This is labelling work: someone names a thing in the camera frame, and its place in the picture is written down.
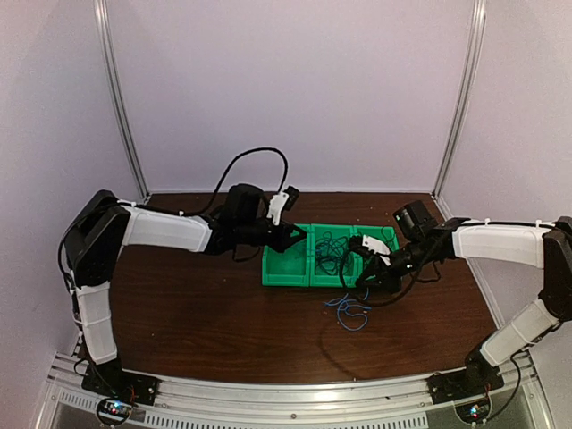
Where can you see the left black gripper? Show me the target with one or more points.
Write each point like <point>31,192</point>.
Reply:
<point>283,241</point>

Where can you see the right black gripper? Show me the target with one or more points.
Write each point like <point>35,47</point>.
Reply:
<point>383,280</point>

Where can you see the green bin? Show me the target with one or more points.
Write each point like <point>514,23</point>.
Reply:
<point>288,269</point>
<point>328,242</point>
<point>384,233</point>

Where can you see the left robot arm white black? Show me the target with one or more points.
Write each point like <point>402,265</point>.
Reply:
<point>92,244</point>

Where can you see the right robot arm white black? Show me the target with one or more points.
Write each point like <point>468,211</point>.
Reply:
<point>436,324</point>

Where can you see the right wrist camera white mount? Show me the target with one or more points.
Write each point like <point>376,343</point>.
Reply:
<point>367,247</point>

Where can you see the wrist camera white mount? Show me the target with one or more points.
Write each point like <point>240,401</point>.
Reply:
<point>280,202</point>
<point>367,247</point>

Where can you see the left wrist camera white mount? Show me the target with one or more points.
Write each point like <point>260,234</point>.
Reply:
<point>280,202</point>

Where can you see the front aluminium rail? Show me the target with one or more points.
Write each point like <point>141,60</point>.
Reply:
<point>402,402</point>

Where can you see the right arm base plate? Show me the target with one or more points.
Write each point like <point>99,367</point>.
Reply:
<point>461,384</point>

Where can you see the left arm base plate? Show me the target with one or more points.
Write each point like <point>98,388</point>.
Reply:
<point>128,387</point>

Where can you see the left aluminium frame post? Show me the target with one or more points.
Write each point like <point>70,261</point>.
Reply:
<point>104,31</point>

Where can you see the aluminium frame post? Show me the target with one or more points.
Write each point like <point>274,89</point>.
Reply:
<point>104,31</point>
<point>473,53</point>

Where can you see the right aluminium frame post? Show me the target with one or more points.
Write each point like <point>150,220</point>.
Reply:
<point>473,53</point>

